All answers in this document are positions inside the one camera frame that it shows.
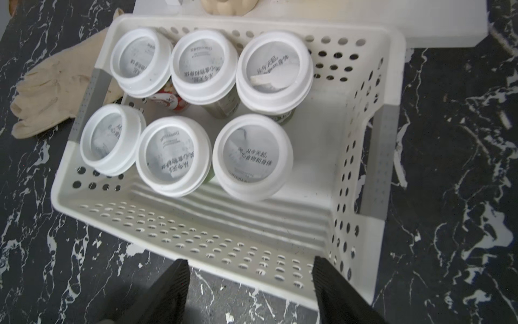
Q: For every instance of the white tiered shelf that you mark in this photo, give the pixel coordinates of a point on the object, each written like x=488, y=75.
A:
x=425, y=24

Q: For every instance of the yogurt cup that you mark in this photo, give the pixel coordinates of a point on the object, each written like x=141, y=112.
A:
x=140, y=64
x=174, y=156
x=274, y=75
x=110, y=139
x=252, y=158
x=203, y=68

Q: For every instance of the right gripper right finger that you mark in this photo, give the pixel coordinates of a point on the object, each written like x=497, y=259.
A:
x=338, y=301

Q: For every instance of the yogurt cup front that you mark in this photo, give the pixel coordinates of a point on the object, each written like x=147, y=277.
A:
x=252, y=158
x=174, y=156

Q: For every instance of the yogurt cup back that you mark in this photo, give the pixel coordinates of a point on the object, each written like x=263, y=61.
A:
x=274, y=75
x=203, y=68
x=140, y=64
x=110, y=139

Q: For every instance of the white plastic basket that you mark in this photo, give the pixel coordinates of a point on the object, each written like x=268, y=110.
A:
x=334, y=203

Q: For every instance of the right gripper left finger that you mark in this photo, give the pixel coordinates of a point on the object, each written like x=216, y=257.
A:
x=165, y=300

